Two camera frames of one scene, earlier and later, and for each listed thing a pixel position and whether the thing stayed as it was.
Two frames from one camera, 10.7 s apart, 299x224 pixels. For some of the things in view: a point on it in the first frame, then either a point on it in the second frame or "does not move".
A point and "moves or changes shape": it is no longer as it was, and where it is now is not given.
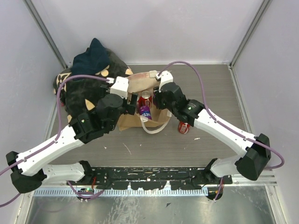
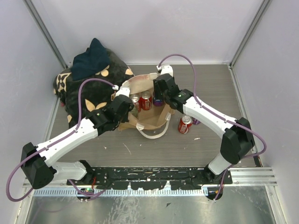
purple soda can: [145, 110] moves or changes shape
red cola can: [145, 99] does not move
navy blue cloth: [94, 59] does not move
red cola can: [183, 128] does not move
